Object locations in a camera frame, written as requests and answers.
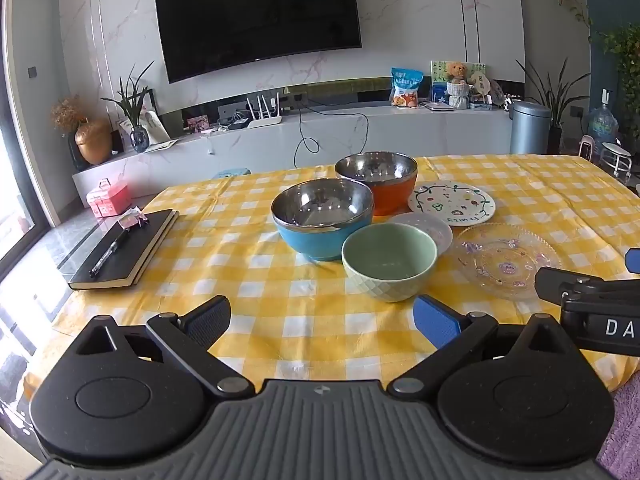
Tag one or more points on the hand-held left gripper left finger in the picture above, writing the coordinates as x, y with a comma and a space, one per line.
207, 321

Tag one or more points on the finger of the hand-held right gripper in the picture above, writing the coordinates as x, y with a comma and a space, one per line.
634, 260
560, 281

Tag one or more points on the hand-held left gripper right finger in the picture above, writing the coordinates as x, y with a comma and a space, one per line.
437, 322

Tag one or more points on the clear glass plate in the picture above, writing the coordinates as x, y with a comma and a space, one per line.
505, 265

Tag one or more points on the green ceramic bowl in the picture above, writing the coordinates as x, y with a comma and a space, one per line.
385, 260

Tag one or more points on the small white plastic plate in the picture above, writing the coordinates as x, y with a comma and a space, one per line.
436, 227

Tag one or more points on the white painted plate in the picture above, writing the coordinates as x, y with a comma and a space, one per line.
450, 200

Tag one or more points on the blue steel bowl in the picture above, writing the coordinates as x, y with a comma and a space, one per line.
305, 240

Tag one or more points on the orange steel bowl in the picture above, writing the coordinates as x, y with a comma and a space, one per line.
395, 195

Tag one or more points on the yellow checked tablecloth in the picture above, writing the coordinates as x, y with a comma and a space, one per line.
280, 310

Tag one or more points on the black notebook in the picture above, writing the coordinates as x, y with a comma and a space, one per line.
137, 245

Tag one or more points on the white round stool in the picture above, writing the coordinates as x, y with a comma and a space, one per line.
615, 152

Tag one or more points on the black pen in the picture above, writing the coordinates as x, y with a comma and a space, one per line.
107, 252

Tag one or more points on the pink clip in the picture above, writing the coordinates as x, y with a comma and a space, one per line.
132, 219

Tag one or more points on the blue water bottle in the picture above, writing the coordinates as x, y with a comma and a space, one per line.
602, 127

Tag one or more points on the blue patterned stool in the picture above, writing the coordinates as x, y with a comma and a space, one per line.
230, 173

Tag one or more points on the grey trash bin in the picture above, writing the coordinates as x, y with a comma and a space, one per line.
530, 130

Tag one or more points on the pink box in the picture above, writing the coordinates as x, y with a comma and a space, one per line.
107, 199

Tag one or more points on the potted long-leaf plant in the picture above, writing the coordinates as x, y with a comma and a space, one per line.
552, 105

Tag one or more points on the blue glass vase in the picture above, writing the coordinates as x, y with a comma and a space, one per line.
139, 140

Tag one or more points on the white marble cabinet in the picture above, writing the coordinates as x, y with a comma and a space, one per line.
400, 130

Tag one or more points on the pink photo card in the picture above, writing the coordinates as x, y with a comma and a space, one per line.
197, 123

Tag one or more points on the hanging vine plant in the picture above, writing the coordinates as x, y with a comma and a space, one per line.
625, 55

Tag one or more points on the framed white drawing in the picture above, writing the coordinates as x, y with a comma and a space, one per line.
155, 122

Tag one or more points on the white router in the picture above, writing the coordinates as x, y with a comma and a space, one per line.
265, 121

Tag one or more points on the white fabric basket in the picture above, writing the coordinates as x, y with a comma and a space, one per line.
457, 97

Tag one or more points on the gold vase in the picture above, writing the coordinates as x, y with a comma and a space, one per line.
94, 142

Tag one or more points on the round hand fan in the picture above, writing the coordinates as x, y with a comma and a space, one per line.
481, 84

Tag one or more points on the green leafy plant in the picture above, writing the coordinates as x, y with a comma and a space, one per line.
131, 105

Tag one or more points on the brown teddy bear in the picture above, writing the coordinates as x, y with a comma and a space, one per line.
457, 72

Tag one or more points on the blue snack bag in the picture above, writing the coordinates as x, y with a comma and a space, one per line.
406, 89

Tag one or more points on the green painting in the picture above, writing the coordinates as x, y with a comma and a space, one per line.
437, 72

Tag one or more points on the dried flowers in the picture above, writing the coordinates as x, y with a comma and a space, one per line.
67, 112

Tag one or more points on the black television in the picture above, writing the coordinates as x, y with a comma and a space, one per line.
255, 15

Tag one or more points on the dark wall switch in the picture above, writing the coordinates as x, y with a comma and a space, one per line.
33, 71

